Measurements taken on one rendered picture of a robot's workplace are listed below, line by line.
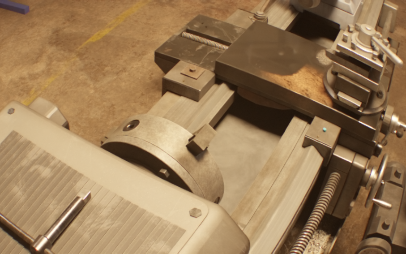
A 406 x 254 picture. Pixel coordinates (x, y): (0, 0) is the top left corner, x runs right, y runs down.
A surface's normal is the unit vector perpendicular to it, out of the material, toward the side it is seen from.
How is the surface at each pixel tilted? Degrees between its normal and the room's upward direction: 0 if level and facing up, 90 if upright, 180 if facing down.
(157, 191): 0
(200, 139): 31
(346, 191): 90
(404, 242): 0
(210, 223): 22
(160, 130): 3
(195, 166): 42
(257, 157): 11
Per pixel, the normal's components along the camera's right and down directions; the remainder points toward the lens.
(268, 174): 0.06, -0.72
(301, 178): 0.56, -0.37
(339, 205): -0.48, 0.59
